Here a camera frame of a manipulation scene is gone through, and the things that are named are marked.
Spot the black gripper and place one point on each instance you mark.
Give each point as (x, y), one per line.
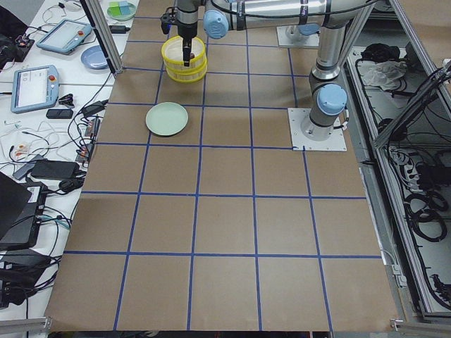
(186, 28)

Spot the green plate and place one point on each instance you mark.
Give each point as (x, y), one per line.
(166, 119)

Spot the green bowl with blocks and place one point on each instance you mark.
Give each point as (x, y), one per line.
(121, 10)

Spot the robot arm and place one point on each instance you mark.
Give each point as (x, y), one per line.
(330, 18)

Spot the black power brick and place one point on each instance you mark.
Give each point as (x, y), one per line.
(54, 170)

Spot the blue plate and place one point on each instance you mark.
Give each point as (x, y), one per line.
(94, 58)

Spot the teach pendant far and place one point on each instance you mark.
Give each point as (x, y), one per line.
(65, 36)

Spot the black laptop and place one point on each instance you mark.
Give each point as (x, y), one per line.
(22, 204)

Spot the teach pendant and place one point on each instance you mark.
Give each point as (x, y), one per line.
(34, 89)
(65, 36)

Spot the yellow steamer basket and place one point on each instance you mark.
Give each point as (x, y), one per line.
(189, 75)
(175, 56)

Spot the teach pendant near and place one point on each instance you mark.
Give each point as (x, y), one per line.
(34, 89)

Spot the aluminium frame post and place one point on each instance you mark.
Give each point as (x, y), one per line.
(97, 20)

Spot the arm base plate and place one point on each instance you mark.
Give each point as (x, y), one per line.
(306, 136)
(303, 36)

